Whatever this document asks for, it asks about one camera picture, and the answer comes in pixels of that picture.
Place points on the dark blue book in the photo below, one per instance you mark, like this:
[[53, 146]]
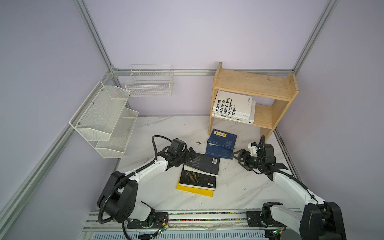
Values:
[[217, 151], [222, 139]]

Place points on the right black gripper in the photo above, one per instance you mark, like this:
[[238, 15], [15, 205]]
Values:
[[242, 152]]

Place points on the white book with photo cover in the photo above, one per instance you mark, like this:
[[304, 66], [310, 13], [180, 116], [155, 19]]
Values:
[[249, 120]]

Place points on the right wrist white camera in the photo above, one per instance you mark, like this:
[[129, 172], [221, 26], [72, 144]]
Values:
[[254, 149]]

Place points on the white ventilated cable duct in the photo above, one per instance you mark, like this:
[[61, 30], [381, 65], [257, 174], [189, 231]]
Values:
[[192, 235]]

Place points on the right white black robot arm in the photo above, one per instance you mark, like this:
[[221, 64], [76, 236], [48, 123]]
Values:
[[317, 220]]

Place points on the white wire wall basket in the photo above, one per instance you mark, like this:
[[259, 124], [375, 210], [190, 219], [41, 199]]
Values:
[[150, 81]]

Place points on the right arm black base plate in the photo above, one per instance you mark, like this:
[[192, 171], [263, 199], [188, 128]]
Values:
[[254, 219]]

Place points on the black book with gold text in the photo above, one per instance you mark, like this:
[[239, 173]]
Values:
[[197, 180]]

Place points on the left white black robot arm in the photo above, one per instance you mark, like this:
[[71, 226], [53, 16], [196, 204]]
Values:
[[118, 200]]

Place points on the white book with black lettering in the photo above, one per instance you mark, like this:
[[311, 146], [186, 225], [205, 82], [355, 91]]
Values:
[[232, 105]]

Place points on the white mesh lower wall bin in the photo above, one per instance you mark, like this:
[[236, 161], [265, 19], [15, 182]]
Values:
[[115, 148]]

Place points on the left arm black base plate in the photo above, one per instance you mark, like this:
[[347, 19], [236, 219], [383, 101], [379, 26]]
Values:
[[154, 221]]

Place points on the white mesh upper wall bin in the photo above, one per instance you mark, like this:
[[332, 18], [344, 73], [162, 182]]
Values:
[[97, 122]]

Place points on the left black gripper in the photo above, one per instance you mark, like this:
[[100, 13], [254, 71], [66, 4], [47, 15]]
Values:
[[188, 157]]

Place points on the white mesh wall bin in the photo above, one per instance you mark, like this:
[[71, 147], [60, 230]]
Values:
[[97, 122], [115, 148]]

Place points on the black book with barcode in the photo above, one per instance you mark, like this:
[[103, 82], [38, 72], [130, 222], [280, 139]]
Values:
[[203, 164]]

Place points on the upper dark blue book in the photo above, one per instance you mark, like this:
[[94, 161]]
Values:
[[222, 139]]

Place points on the lower dark blue book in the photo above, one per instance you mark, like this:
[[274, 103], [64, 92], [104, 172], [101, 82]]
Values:
[[217, 151]]

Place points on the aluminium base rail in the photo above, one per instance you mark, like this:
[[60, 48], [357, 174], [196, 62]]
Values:
[[208, 220]]

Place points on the yellow book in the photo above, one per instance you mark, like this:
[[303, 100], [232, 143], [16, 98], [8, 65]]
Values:
[[192, 192]]

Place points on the wooden two-tier bookshelf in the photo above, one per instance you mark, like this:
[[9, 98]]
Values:
[[282, 90]]

